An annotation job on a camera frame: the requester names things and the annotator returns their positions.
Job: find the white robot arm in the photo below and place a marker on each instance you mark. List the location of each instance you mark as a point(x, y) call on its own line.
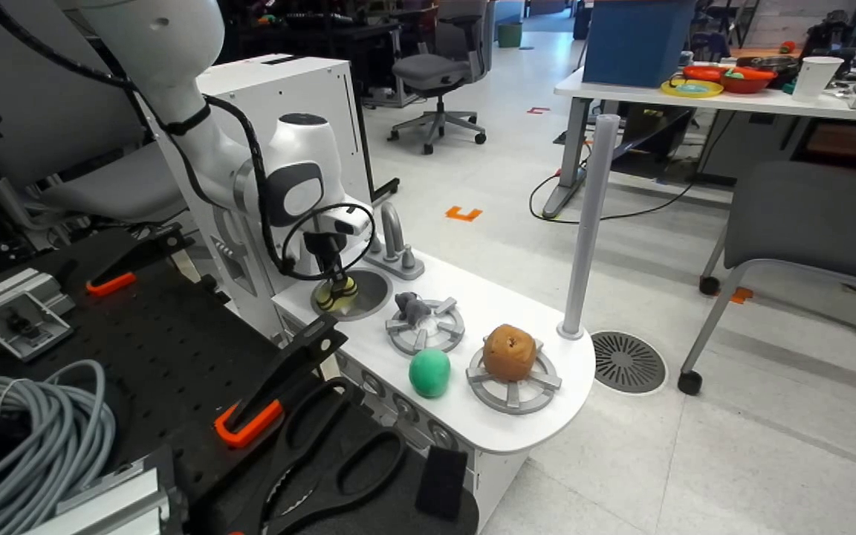
point(178, 47)

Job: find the black flat phone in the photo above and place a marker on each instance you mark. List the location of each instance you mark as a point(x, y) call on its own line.
point(441, 483)

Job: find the grey chair with castors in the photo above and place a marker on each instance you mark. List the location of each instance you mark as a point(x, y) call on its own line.
point(817, 223)

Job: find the square metal mounting plate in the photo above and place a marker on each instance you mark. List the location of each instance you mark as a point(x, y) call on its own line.
point(22, 324)

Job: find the round floor drain grate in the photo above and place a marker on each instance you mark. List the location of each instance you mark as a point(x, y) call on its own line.
point(630, 361)

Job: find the grey toy burner grate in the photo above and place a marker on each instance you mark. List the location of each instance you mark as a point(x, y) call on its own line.
point(518, 400)
point(441, 334)

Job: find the grey swivel office chair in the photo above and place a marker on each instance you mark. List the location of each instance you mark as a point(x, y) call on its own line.
point(436, 70)

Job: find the brown plush fruit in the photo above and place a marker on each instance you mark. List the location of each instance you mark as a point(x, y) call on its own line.
point(509, 352)

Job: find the large grey chair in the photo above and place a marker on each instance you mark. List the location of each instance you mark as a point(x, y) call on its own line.
point(14, 99)

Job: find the grey vertical pole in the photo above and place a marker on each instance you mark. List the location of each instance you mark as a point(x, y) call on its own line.
point(589, 218)

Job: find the red bowl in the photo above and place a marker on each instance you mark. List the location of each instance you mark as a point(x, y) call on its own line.
point(743, 79)

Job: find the silver aluminium profile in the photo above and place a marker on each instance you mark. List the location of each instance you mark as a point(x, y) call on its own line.
point(102, 507)

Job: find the blue box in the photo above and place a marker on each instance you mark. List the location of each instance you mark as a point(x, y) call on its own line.
point(639, 38)

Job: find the grey toy faucet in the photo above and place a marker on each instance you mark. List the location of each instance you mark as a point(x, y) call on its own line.
point(393, 239)

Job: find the green ball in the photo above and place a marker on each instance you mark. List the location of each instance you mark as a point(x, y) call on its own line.
point(429, 373)

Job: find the small orange floor tape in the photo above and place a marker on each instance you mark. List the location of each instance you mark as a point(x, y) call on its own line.
point(743, 296)

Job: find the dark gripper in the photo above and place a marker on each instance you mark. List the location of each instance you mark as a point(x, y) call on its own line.
point(332, 239)

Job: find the white office table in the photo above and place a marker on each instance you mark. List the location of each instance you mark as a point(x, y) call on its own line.
point(639, 92)

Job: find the small grey toy figure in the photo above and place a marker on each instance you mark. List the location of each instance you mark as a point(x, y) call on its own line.
point(410, 310)

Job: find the yellow plate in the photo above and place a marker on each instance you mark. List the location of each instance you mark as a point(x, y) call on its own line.
point(692, 90)

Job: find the yellow plush toy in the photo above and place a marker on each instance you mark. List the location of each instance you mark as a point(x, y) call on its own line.
point(334, 296)

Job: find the grey toy sink bowl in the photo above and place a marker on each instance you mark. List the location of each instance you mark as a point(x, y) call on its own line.
point(370, 293)

